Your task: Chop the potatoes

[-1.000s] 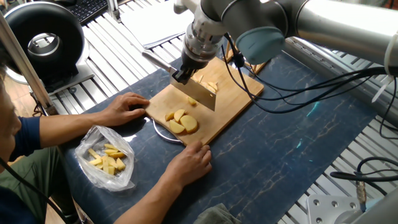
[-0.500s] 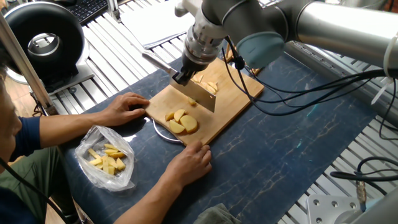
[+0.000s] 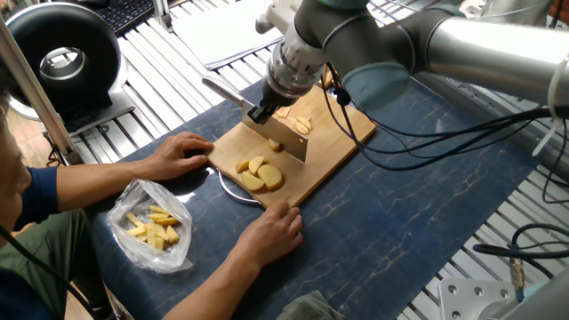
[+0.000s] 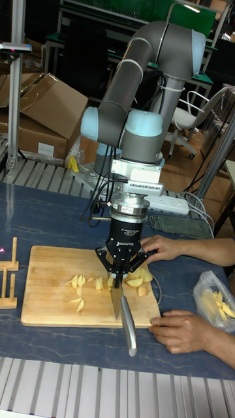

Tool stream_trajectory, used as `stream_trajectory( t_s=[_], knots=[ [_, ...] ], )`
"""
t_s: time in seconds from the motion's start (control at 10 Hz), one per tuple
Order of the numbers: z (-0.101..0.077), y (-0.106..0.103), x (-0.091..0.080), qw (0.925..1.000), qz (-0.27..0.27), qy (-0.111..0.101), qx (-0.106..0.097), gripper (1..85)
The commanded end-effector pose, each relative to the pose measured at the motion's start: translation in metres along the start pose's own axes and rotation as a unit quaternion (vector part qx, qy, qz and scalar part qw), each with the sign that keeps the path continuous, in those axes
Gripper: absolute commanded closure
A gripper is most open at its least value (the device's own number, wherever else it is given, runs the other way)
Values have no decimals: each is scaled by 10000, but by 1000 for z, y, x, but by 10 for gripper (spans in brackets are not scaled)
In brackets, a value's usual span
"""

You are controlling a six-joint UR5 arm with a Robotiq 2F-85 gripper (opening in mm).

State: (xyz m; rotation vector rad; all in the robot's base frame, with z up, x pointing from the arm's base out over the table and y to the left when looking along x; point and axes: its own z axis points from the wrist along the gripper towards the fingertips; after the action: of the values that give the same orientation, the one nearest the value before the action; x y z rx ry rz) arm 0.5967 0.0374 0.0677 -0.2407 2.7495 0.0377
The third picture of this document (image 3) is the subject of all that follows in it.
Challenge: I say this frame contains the person's left hand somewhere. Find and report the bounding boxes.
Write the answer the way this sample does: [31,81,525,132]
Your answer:
[140,132,214,179]

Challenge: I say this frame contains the steel cleaver knife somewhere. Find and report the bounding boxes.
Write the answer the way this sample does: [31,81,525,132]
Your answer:
[202,76,309,164]

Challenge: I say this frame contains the black cable with plug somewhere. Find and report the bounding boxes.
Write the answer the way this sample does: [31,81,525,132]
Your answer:
[473,222,569,272]

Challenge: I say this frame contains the person's right forearm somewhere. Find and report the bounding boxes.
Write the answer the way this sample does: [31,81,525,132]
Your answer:
[163,253,252,320]

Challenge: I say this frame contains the black keyboard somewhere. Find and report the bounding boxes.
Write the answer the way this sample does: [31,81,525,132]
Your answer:
[84,0,159,38]

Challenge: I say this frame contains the person's right hand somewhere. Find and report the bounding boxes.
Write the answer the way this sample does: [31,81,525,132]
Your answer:
[229,203,304,273]

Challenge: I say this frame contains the olive trousers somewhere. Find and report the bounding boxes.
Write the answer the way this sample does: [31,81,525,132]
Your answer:
[0,209,121,320]

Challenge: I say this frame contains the bamboo cutting board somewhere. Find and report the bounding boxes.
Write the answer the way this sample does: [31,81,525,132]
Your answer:
[207,84,378,212]

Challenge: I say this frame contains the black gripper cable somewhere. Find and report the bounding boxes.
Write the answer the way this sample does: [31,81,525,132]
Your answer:
[322,62,569,172]

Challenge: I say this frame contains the plastic bag of potato sticks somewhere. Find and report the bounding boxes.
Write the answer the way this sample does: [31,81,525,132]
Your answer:
[107,174,195,273]

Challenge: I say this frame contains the white sheet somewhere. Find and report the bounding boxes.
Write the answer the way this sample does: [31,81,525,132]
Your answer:
[172,0,285,72]

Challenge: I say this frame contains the person's left forearm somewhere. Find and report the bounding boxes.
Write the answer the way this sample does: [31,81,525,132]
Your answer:
[18,153,157,234]

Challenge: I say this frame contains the dark blue marble mat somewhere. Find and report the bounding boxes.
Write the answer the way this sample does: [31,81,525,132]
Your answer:
[84,76,554,320]

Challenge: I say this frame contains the metal mounting plate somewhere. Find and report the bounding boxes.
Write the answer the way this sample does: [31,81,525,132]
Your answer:
[436,277,527,320]

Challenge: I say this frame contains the grey-green cloth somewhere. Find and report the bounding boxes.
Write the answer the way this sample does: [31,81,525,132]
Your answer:
[274,289,346,320]

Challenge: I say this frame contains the wooden pole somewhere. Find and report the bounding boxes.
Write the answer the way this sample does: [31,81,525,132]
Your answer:
[0,18,83,172]

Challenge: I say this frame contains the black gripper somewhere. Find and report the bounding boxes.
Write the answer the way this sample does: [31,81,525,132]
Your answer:
[247,48,323,127]

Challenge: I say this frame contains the black round ring lamp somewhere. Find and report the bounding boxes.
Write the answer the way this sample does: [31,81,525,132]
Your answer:
[0,3,134,134]

